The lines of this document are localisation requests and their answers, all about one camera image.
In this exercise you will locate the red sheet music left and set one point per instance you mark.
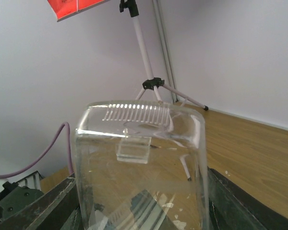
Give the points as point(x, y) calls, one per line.
point(63, 8)

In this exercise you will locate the red sheet music right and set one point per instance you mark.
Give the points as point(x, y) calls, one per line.
point(87, 4)

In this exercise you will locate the clear plastic metronome cover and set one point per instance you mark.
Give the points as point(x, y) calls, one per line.
point(141, 165)

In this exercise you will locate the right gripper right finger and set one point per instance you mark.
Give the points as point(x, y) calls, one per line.
point(231, 208)

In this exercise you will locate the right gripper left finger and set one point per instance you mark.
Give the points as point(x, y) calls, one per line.
point(58, 209)

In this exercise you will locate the red sheet music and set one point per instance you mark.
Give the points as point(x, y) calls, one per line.
point(87, 4)
point(63, 8)

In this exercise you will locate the white tripod music stand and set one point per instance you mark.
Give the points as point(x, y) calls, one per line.
point(152, 83)

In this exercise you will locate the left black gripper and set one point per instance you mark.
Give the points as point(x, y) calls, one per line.
point(16, 196)

